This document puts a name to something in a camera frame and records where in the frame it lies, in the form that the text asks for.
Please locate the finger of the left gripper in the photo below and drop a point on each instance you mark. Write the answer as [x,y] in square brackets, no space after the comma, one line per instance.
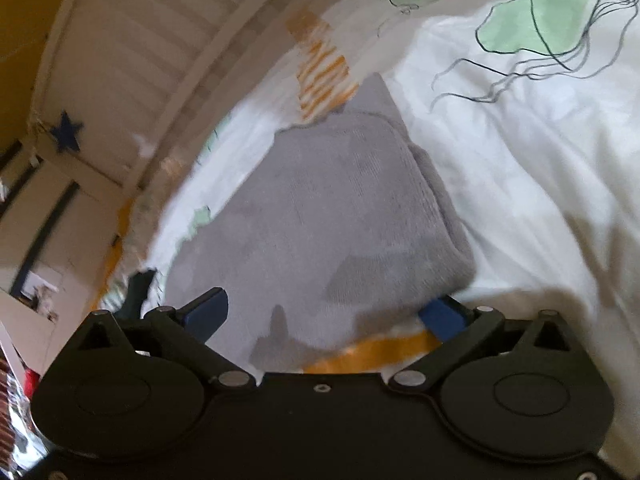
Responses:
[137,293]

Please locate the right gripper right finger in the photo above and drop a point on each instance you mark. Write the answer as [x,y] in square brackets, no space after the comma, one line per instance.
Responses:
[444,317]

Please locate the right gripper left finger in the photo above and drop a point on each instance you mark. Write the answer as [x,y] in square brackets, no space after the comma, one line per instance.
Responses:
[203,316]

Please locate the grey knitted sweater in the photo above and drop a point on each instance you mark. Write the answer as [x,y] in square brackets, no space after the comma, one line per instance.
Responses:
[343,230]

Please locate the white wardrobe with black trim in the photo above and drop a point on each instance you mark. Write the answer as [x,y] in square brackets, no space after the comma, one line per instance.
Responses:
[58,221]

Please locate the dark blue star ornament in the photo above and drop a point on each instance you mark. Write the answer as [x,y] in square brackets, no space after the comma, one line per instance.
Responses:
[65,133]

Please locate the white slatted bed headboard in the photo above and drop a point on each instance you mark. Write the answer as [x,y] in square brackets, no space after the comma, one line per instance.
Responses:
[136,73]

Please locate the white jellyfish print duvet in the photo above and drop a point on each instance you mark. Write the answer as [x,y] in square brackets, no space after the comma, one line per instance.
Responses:
[529,110]

